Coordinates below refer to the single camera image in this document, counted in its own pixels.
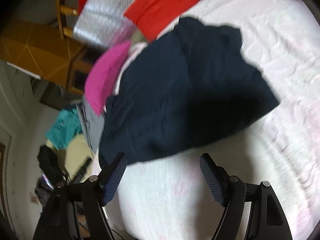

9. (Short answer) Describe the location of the navy blue zip jacket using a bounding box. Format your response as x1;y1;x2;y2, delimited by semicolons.
99;17;279;167

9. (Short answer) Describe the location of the cream leather sofa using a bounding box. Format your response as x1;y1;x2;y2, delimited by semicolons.
46;134;94;181

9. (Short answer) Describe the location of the dark quilted jacket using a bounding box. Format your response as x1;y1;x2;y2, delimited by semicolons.
35;174;54;207

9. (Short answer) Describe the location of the black garment on sofa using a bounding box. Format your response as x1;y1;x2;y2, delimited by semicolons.
37;145;68;186

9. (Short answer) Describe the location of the teal garment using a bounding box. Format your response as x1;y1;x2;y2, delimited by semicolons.
46;108;82;150

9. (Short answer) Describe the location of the grey garment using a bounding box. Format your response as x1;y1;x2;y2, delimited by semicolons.
76;95;104;153

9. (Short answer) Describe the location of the white bed blanket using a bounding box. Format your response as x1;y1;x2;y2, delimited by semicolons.
105;0;319;239

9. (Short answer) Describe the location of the magenta pillow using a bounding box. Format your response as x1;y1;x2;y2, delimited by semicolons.
85;40;131;115

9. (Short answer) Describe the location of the silver foil headboard panel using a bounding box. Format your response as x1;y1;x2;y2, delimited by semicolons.
73;0;139;50

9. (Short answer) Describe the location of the red pillow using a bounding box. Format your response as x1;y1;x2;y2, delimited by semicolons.
124;0;199;42

